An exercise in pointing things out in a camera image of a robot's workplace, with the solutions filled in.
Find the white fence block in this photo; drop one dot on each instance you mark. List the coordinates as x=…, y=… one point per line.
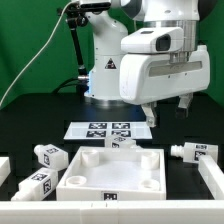
x=4, y=169
x=212, y=176

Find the white right fence block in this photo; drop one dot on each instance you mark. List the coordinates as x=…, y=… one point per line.
x=212, y=176

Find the white square tabletop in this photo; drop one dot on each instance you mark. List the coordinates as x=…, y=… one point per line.
x=101, y=174

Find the white marker tag plate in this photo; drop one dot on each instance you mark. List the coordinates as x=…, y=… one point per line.
x=100, y=130

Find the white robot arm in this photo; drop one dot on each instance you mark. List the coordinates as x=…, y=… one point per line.
x=113, y=20

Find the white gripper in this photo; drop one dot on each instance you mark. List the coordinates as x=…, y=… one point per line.
x=149, y=78

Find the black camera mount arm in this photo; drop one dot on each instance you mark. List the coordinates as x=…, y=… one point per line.
x=75, y=17

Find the white left fence block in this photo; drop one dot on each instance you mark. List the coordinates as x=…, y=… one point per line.
x=4, y=169

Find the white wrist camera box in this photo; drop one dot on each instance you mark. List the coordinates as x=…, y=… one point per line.
x=154, y=40

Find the white front fence bar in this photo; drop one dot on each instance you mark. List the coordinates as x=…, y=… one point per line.
x=112, y=212

